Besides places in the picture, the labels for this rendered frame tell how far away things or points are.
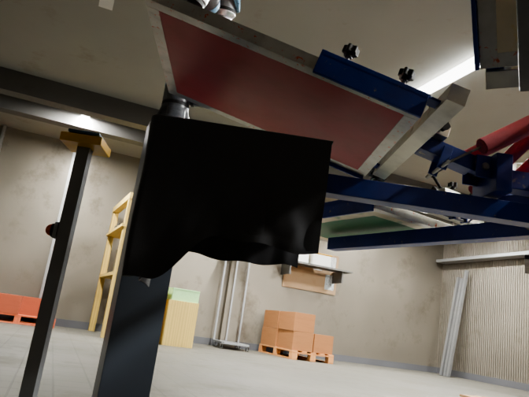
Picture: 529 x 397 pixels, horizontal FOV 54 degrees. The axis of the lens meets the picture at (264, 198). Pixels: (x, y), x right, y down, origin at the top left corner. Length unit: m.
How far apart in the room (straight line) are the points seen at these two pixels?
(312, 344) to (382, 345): 2.73
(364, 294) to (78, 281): 5.65
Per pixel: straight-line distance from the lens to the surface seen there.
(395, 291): 11.63
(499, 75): 1.42
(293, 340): 8.88
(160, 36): 1.63
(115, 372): 2.00
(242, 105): 1.78
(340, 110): 1.53
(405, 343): 11.78
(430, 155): 1.70
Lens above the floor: 0.45
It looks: 14 degrees up
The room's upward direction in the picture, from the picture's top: 8 degrees clockwise
